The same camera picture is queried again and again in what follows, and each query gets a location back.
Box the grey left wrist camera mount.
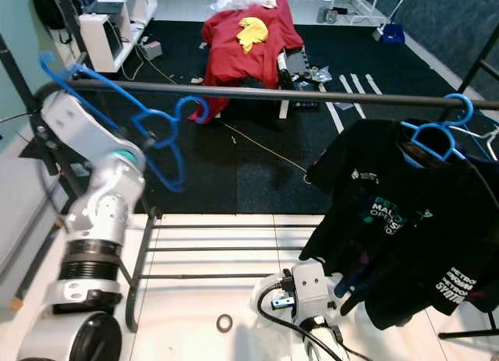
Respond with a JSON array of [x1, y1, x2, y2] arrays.
[[39, 92, 126, 163]]

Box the blue dustpan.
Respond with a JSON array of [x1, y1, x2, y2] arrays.
[[378, 0, 410, 46]]

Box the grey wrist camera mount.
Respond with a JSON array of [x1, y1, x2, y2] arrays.
[[39, 92, 126, 163], [290, 260, 332, 324]]

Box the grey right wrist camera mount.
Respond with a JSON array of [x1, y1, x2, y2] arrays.
[[290, 260, 332, 324]]

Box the white printed garment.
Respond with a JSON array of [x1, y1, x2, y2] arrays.
[[251, 260, 297, 331]]

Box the black floor mat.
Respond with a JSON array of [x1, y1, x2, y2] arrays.
[[47, 22, 499, 215]]

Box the blue plastic hanger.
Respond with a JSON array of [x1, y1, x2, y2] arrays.
[[400, 94, 476, 168], [37, 51, 213, 194]]

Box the crumpled silver wrapper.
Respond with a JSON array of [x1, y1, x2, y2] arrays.
[[312, 63, 334, 83]]

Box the black ring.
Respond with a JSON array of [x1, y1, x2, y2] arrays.
[[216, 314, 235, 333]]

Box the white shelf unit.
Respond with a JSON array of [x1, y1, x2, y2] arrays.
[[78, 0, 157, 72]]

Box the yellow cloth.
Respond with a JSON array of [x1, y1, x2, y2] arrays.
[[238, 16, 270, 54]]

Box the red cloth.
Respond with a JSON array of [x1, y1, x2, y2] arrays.
[[191, 4, 305, 124]]

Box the black backpack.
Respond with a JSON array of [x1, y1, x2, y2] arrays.
[[31, 0, 79, 30]]

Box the black printed t-shirt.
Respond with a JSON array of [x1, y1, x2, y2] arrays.
[[300, 118, 499, 331]]

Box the yellow cable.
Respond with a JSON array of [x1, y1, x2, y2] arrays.
[[136, 45, 320, 182]]

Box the grey power adapter box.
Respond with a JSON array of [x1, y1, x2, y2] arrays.
[[142, 40, 165, 59]]

